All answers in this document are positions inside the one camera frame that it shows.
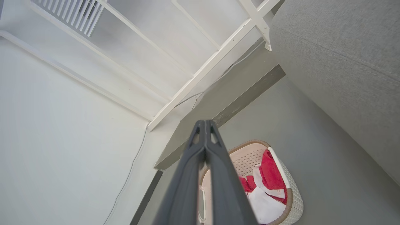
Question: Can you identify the wavy grey cable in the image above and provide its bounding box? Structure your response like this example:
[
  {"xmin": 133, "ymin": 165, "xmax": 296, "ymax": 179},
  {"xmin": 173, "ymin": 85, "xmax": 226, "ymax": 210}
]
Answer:
[{"xmin": 174, "ymin": 40, "xmax": 267, "ymax": 108}]

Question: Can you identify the red and white garment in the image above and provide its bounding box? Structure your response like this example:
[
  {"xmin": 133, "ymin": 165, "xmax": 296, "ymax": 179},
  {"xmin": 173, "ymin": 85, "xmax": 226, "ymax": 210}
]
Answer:
[{"xmin": 239, "ymin": 149, "xmax": 288, "ymax": 225}]

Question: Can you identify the white wooden railing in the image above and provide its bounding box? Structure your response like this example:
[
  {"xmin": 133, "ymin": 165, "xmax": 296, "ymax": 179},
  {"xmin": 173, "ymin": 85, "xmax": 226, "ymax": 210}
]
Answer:
[{"xmin": 0, "ymin": 0, "xmax": 282, "ymax": 132}]

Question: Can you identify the thin white cable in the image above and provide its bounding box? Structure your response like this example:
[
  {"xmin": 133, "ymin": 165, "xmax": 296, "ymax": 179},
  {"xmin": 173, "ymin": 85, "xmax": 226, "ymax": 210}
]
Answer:
[{"xmin": 102, "ymin": 123, "xmax": 149, "ymax": 225}]

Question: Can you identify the white perforated laundry basket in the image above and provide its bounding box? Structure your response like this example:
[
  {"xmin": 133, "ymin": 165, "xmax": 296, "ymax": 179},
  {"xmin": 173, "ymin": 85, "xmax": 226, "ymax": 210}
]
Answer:
[{"xmin": 197, "ymin": 140, "xmax": 304, "ymax": 225}]

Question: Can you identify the grey fabric sofa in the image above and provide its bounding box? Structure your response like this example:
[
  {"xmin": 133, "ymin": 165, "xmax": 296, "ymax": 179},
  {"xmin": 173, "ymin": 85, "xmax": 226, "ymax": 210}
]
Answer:
[{"xmin": 269, "ymin": 0, "xmax": 400, "ymax": 188}]

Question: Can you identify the white louvred vent grille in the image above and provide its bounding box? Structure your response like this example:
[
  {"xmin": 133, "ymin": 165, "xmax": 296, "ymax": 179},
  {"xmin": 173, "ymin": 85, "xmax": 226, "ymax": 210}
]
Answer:
[{"xmin": 31, "ymin": 0, "xmax": 107, "ymax": 38}]

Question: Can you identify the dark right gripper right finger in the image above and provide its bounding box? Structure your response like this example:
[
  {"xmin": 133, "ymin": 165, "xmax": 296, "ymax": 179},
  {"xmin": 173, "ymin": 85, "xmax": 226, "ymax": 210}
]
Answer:
[{"xmin": 205, "ymin": 120, "xmax": 258, "ymax": 225}]

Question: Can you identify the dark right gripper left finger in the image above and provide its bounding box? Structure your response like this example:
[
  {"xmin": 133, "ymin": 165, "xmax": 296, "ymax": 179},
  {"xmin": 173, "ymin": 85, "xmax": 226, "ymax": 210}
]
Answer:
[{"xmin": 152, "ymin": 120, "xmax": 207, "ymax": 225}]

